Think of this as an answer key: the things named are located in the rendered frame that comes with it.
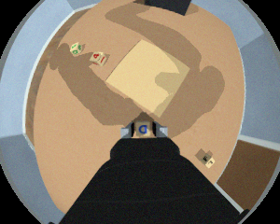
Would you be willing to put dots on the tan flat mat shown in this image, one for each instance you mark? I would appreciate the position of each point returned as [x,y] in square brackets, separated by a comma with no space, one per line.
[150,76]

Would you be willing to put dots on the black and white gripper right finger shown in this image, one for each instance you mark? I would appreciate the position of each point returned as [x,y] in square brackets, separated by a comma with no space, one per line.
[158,130]

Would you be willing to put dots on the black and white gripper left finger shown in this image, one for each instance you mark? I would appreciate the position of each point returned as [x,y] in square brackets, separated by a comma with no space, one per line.
[128,131]

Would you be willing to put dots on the white block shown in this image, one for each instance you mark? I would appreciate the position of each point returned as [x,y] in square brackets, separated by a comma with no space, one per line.
[207,160]
[98,58]
[76,48]
[142,128]

